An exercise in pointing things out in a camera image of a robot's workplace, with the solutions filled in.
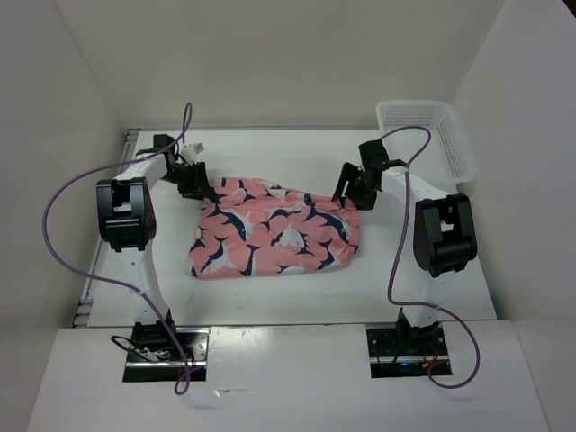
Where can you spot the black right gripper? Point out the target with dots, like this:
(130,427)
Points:
(363,202)

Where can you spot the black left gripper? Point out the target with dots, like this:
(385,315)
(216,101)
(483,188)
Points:
(199,187)

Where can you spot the pink shark print shorts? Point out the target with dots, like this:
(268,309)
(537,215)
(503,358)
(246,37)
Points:
(254,227)

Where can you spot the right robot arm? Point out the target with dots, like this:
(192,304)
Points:
(438,237)

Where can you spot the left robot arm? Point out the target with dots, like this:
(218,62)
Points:
(128,223)

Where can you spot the white plastic basket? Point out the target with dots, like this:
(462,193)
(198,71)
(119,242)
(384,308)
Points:
(432,132)

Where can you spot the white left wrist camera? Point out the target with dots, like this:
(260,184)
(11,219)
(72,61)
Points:
(189,152)

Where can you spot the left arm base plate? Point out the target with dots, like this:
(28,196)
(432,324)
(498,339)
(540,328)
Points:
(145,364)

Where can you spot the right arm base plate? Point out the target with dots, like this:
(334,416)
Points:
(389,358)

